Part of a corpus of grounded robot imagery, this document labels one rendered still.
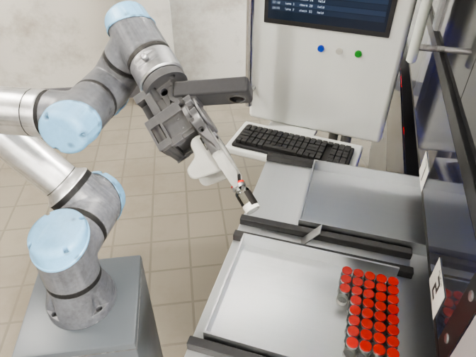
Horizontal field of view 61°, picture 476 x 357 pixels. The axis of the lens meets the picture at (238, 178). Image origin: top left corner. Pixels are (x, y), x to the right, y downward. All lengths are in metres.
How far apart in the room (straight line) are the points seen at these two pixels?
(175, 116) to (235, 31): 2.91
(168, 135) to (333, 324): 0.49
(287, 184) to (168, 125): 0.60
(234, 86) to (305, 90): 0.89
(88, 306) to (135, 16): 0.59
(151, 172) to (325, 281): 1.94
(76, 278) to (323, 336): 0.49
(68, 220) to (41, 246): 0.07
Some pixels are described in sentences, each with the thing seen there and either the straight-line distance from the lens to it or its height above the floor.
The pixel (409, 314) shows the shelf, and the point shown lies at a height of 0.88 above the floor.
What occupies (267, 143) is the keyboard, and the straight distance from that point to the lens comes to 1.39.
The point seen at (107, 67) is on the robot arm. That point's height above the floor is 1.32.
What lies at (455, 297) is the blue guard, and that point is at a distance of 0.68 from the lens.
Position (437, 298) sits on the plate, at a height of 1.02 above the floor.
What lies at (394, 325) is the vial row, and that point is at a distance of 0.82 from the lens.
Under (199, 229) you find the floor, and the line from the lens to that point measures 2.24.
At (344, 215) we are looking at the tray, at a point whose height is 0.88.
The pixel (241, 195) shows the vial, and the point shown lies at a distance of 0.55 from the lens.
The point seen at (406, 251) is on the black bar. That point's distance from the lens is 0.99.
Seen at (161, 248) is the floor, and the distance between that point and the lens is 2.17.
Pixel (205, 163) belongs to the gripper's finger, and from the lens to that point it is 0.56.
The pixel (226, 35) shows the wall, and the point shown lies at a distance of 3.48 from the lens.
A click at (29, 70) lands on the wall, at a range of 3.74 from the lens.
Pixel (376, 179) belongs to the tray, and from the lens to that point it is 1.20.
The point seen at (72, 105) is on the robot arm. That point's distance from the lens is 0.63.
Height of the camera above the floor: 1.58
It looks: 38 degrees down
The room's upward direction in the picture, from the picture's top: straight up
